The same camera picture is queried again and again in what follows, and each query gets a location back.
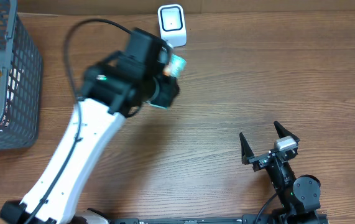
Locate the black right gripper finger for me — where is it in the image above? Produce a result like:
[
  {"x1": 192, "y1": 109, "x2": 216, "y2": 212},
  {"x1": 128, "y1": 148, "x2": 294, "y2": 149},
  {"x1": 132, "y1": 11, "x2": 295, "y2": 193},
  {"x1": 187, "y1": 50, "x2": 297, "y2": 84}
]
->
[
  {"x1": 274, "y1": 121, "x2": 300, "y2": 142},
  {"x1": 239, "y1": 133, "x2": 254, "y2": 164}
]

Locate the teal wipes packet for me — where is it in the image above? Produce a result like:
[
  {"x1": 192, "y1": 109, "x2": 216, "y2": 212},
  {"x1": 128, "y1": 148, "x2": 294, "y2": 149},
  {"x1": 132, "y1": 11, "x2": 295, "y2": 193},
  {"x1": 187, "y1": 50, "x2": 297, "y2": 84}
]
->
[{"x1": 147, "y1": 54, "x2": 186, "y2": 109}]

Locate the orange small box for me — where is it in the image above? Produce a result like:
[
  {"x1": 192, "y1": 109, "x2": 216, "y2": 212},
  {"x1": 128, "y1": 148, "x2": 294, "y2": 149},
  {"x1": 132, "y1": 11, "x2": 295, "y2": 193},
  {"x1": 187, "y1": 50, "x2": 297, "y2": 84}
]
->
[{"x1": 163, "y1": 64, "x2": 171, "y2": 76}]

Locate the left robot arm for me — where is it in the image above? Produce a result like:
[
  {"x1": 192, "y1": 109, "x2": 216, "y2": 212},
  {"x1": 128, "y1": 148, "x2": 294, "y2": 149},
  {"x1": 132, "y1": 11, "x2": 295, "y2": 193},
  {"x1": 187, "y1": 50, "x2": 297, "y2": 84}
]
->
[{"x1": 0, "y1": 28, "x2": 179, "y2": 223}]

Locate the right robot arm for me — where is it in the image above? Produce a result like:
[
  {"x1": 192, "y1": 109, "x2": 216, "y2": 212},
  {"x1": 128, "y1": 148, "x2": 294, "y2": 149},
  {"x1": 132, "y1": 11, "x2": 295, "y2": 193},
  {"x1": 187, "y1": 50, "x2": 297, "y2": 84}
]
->
[{"x1": 239, "y1": 121, "x2": 328, "y2": 223}]

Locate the white barcode scanner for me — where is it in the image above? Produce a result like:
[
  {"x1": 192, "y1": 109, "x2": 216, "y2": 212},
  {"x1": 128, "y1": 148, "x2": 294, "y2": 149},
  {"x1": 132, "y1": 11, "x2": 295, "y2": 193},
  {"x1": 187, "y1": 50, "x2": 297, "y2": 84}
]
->
[{"x1": 157, "y1": 4, "x2": 187, "y2": 47}]

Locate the grey plastic mesh basket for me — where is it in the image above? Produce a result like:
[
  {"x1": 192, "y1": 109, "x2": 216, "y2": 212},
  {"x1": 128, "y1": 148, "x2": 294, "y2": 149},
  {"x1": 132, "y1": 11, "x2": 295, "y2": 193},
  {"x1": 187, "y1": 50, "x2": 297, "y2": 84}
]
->
[{"x1": 0, "y1": 0, "x2": 43, "y2": 150}]

